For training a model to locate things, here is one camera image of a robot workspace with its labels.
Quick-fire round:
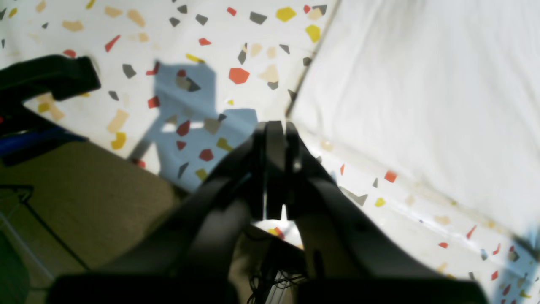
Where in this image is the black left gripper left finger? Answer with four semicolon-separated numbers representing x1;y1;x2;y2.
49;122;267;304

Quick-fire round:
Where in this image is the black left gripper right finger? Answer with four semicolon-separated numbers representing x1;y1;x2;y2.
285;122;488;304

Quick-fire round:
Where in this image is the white T-shirt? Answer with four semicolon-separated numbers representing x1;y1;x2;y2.
292;0;540;237

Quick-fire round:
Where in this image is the terrazzo pattern tablecloth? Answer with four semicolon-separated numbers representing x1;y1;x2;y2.
1;0;539;304

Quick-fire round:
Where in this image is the blue left bar clamp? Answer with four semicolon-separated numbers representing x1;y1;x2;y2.
0;54;101;166

